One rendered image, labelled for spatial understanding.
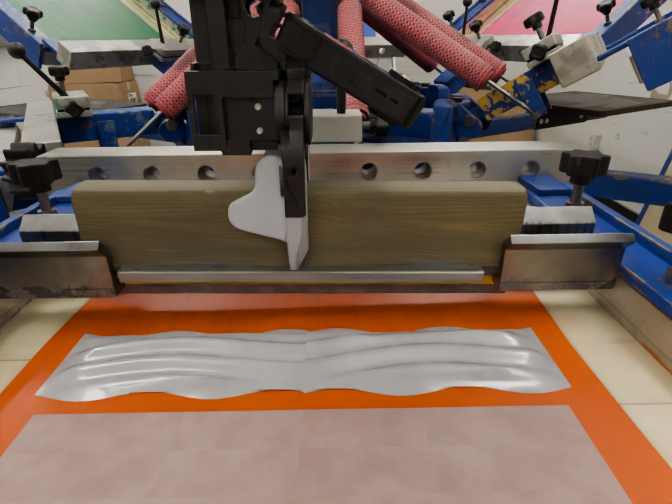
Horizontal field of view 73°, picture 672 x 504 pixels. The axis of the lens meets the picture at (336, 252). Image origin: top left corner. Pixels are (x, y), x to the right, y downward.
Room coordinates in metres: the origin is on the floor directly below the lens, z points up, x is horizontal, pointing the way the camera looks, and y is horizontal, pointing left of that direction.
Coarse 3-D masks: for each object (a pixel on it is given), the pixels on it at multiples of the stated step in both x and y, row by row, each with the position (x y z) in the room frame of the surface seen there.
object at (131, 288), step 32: (128, 288) 0.35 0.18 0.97; (160, 288) 0.35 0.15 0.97; (192, 288) 0.35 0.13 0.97; (224, 288) 0.35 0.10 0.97; (256, 288) 0.35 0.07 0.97; (288, 288) 0.35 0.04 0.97; (320, 288) 0.35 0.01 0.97; (352, 288) 0.35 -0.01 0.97; (384, 288) 0.35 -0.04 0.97; (416, 288) 0.35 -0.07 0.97; (448, 288) 0.35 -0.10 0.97; (480, 288) 0.35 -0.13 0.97
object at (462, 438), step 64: (320, 320) 0.32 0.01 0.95; (384, 320) 0.32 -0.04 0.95; (448, 320) 0.32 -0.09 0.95; (512, 320) 0.32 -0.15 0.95; (576, 384) 0.24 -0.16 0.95; (320, 448) 0.19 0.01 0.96; (384, 448) 0.19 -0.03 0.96; (448, 448) 0.19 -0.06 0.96; (512, 448) 0.19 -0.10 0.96; (576, 448) 0.19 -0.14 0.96; (640, 448) 0.19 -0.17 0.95
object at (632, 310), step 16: (624, 288) 0.32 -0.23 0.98; (0, 304) 0.32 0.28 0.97; (16, 304) 0.34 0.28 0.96; (608, 304) 0.33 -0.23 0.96; (624, 304) 0.31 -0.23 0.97; (640, 304) 0.29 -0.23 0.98; (0, 320) 0.32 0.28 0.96; (624, 320) 0.31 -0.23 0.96; (640, 320) 0.29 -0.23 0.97; (656, 320) 0.27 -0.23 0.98; (640, 336) 0.28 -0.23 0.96; (656, 336) 0.27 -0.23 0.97; (656, 352) 0.27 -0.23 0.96
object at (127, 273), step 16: (128, 272) 0.32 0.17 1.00; (144, 272) 0.32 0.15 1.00; (160, 272) 0.32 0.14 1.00; (176, 272) 0.32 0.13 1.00; (192, 272) 0.32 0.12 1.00; (208, 272) 0.32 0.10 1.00; (224, 272) 0.32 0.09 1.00; (240, 272) 0.32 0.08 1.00; (256, 272) 0.32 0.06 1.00; (272, 272) 0.32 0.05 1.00; (288, 272) 0.32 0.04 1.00; (304, 272) 0.32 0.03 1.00; (320, 272) 0.32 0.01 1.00; (336, 272) 0.32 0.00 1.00; (352, 272) 0.32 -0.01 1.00; (368, 272) 0.32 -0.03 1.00; (384, 272) 0.32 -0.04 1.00; (400, 272) 0.33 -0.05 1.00; (416, 272) 0.33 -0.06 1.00; (432, 272) 0.33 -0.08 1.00; (448, 272) 0.33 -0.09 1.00; (464, 272) 0.33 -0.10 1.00; (480, 272) 0.33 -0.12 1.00
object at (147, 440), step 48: (0, 432) 0.20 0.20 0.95; (48, 432) 0.20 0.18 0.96; (96, 432) 0.20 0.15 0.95; (144, 432) 0.20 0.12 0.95; (192, 432) 0.20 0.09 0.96; (240, 432) 0.20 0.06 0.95; (288, 432) 0.20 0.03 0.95; (0, 480) 0.17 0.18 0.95; (48, 480) 0.17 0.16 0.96; (96, 480) 0.17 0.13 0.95; (144, 480) 0.17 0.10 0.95; (192, 480) 0.17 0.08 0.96; (240, 480) 0.17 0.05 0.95; (288, 480) 0.17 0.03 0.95
